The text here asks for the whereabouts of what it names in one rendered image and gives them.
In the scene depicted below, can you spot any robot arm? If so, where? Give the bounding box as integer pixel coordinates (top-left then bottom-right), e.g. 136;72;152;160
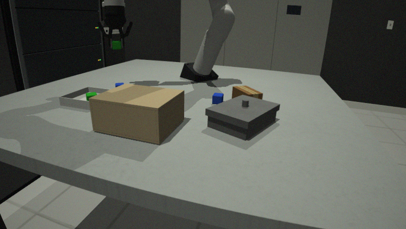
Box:
102;0;235;75

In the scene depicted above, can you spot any green block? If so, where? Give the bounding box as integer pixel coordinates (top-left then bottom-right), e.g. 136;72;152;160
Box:
86;92;97;101
112;41;121;50

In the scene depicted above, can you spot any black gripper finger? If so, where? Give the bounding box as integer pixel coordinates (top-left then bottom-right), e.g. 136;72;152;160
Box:
117;20;133;48
98;20;114;49

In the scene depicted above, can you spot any brown cardboard box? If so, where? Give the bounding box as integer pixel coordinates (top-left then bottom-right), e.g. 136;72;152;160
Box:
232;86;263;99

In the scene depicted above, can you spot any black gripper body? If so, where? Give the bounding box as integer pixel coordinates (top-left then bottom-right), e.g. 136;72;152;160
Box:
104;5;126;30

